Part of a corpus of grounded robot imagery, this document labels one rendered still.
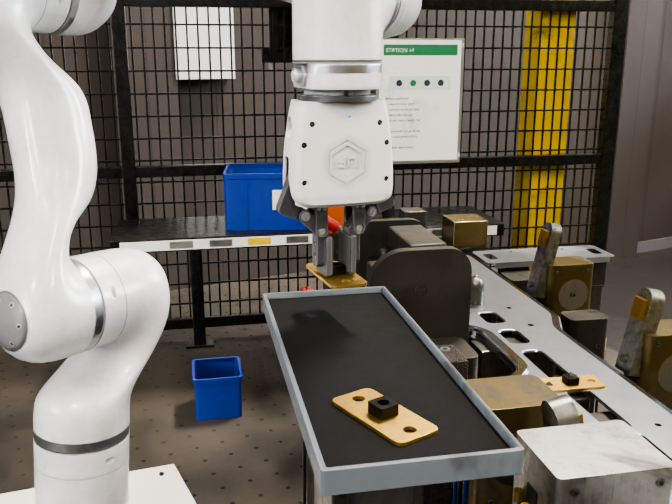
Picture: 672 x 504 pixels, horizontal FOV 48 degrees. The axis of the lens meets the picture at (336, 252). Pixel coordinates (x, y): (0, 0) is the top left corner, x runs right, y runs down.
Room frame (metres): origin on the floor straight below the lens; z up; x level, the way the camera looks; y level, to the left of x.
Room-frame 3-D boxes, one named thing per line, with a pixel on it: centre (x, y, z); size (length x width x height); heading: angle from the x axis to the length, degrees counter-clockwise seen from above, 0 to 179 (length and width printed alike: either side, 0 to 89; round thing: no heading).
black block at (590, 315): (1.20, -0.44, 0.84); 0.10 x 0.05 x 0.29; 101
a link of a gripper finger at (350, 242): (0.73, -0.02, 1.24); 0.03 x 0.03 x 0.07; 21
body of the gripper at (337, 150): (0.72, 0.00, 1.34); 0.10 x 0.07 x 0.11; 111
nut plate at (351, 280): (0.73, 0.00, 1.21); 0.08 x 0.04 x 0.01; 21
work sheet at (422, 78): (1.92, -0.21, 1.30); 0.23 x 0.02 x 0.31; 101
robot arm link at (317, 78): (0.72, 0.00, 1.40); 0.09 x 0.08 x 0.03; 111
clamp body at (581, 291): (1.35, -0.44, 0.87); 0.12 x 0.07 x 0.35; 101
